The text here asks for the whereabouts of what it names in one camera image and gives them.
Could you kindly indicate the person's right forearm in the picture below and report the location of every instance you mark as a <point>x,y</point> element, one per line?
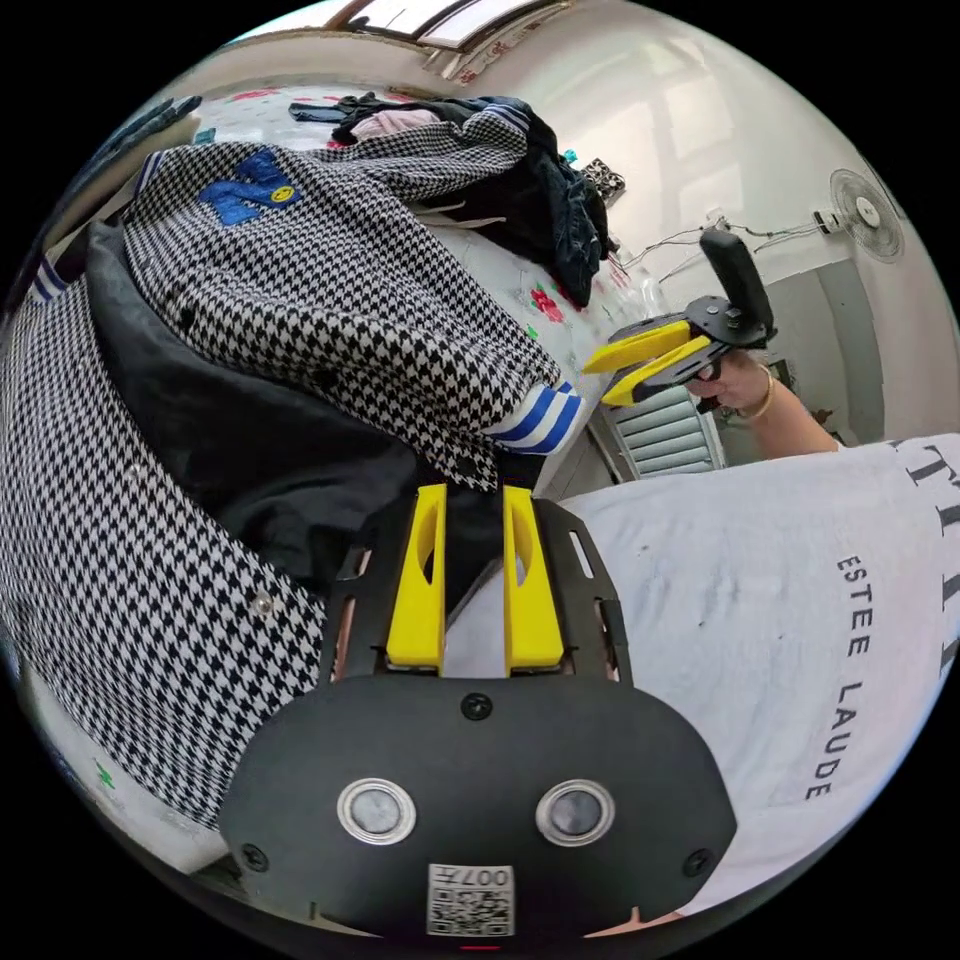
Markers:
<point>795,424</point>

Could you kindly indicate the window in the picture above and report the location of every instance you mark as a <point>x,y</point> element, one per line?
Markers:
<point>442,19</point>

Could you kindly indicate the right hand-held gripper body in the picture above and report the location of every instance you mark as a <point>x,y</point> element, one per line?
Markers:
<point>712,341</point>

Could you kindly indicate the person's right hand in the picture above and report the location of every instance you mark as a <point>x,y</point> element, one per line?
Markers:
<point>739,386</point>

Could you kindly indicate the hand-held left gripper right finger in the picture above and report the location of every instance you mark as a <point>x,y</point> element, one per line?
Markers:
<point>534,616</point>

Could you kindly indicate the person's body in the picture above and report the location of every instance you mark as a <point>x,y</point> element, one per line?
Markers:
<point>750,637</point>

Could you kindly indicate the pile of clothes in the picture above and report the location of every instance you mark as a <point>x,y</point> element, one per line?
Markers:
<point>540,195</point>

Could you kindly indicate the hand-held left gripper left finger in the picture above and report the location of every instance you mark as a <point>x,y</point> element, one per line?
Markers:
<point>417,609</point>

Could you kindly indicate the white wall fan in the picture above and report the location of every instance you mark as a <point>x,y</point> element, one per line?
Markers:
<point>862,214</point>

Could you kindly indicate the houndstooth jacket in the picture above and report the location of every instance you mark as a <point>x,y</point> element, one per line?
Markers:
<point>247,390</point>

